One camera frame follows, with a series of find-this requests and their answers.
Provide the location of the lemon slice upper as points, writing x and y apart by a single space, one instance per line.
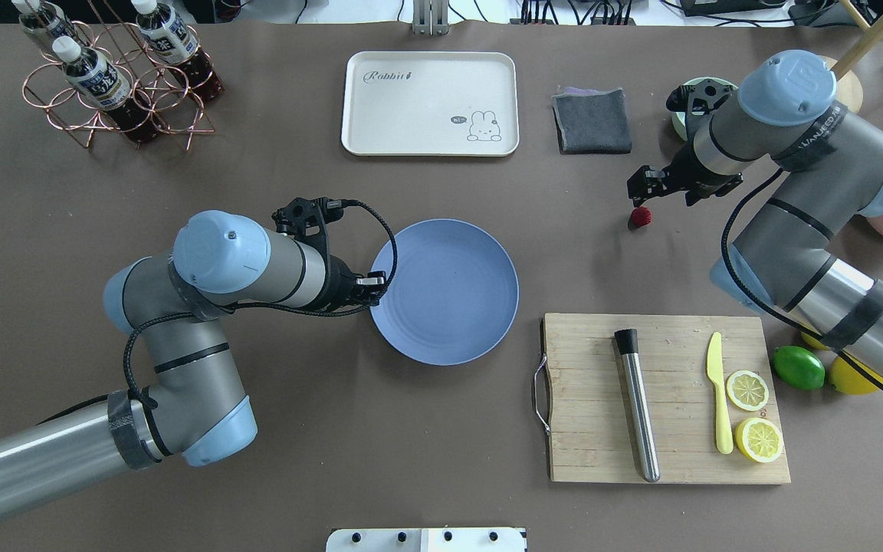
747 390

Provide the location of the steel muddler black tip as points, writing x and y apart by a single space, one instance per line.
627 344

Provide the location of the red strawberry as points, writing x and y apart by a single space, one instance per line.
640 217

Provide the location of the wooden stand with base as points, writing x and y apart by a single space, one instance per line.
849 88

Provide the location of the copper wire bottle rack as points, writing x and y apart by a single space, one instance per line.
175 111

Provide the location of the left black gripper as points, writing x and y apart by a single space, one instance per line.
341 284

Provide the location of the tea bottle right back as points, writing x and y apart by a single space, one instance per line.
174 45

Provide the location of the lemon half lower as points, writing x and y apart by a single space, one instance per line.
759 439

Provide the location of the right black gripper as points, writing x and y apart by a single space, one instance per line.
688 173

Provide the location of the green lime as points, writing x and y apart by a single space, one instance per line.
798 367

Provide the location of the tea bottle front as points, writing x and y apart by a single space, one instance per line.
101 81

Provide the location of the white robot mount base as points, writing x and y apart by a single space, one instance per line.
429 539

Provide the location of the green bowl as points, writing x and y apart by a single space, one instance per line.
679 123

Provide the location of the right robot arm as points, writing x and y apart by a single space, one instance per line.
787 109

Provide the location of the blue round plate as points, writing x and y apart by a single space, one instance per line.
454 295

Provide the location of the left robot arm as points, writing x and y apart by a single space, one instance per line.
183 395

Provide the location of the yellow plastic knife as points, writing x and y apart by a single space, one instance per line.
715 373

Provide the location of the yellow lemon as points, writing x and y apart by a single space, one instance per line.
846 379
811 342

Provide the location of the yellow lemon upper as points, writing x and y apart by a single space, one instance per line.
811 342

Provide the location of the cream rabbit tray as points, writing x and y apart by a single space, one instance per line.
442 103

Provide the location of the grey folded cloth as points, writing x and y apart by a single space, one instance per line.
592 121

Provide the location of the yellow lemon lower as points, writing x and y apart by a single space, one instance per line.
846 379

